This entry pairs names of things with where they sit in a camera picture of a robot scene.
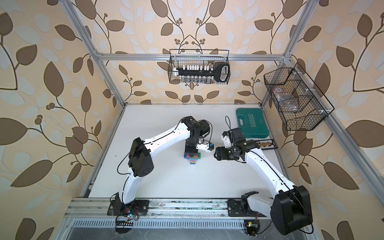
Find dark green lego brick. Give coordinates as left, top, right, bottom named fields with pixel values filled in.
left=184, top=153, right=201, bottom=160

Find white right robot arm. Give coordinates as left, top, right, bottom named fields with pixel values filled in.
left=214, top=140, right=313, bottom=235

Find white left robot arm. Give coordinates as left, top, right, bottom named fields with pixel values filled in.
left=116, top=116, right=214, bottom=205

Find green plastic tool case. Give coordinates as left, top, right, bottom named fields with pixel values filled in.
left=236, top=108, right=270, bottom=139

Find black charging board with connectors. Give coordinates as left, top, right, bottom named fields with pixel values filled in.
left=256, top=139, right=278, bottom=150

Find black socket set holder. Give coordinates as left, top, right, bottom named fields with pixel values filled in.
left=168, top=63, right=231, bottom=84

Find small electronics board right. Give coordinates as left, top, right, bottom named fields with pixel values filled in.
left=244, top=220, right=260, bottom=236

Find small electronics board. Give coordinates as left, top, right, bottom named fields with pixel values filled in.
left=115, top=209, right=140, bottom=234
left=244, top=220, right=260, bottom=236

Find plastic bag in basket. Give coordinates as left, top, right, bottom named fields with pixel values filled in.
left=273, top=88, right=300, bottom=112

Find small electronics board left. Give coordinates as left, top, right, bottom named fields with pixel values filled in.
left=115, top=209, right=140, bottom=234

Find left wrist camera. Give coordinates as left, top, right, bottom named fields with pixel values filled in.
left=196, top=142, right=214, bottom=152

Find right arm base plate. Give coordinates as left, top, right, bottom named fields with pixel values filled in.
left=227, top=199, right=271, bottom=218

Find black wire basket centre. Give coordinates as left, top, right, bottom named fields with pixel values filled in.
left=168, top=49, right=231, bottom=85

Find black wire basket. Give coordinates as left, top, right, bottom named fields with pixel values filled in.
left=264, top=63, right=335, bottom=131
left=168, top=49, right=231, bottom=85

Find black wire basket right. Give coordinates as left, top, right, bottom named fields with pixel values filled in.
left=264, top=63, right=335, bottom=131

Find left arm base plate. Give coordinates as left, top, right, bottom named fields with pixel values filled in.
left=107, top=200, right=150, bottom=216

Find horizontal aluminium frame bar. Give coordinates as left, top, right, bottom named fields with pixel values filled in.
left=97, top=53, right=286, bottom=62

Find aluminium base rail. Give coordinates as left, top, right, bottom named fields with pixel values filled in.
left=64, top=197, right=313, bottom=220

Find aluminium frame post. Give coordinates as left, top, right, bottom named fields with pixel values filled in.
left=284, top=0, right=319, bottom=60

